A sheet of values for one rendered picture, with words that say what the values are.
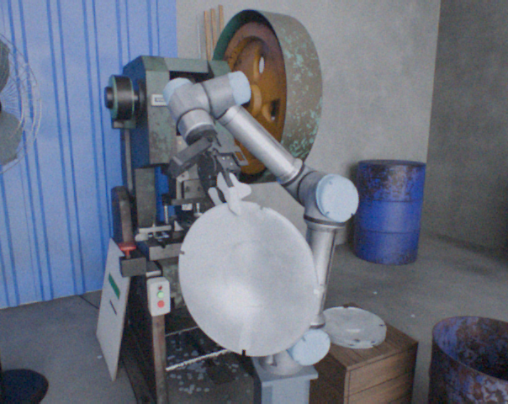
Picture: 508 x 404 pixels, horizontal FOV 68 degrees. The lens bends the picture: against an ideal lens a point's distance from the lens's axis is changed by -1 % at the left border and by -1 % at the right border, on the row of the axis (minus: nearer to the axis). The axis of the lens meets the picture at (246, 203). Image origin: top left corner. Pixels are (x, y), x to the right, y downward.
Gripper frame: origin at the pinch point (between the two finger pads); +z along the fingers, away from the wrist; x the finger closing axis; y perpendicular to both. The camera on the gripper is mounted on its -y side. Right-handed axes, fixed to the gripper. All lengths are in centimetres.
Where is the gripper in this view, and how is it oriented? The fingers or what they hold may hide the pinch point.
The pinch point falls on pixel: (231, 212)
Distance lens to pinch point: 74.7
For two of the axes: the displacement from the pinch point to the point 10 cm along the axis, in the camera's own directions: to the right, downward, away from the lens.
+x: -4.4, 5.8, 6.9
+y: 7.9, -1.3, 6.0
